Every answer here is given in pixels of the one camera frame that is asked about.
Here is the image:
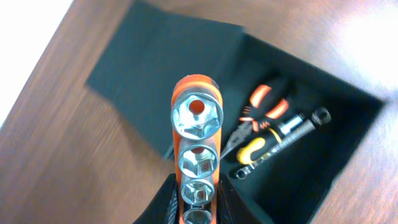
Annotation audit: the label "yellow black stubby screwdriver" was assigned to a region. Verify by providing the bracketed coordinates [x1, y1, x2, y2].
[236, 113, 307, 166]

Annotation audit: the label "black gift box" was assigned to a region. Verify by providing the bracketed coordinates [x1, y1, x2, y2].
[85, 0, 386, 224]

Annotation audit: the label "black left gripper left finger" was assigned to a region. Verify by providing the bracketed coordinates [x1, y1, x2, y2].
[132, 174, 179, 224]

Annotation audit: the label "orange socket rail with sockets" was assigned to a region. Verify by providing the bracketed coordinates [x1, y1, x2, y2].
[170, 74, 224, 224]

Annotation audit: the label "chrome ratchet wrench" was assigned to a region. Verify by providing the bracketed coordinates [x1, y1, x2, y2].
[234, 107, 331, 179]

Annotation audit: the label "orange black long-nose pliers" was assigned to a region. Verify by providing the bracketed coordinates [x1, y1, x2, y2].
[220, 82, 289, 159]

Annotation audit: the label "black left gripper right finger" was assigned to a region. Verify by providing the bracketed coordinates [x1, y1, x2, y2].
[216, 180, 262, 224]

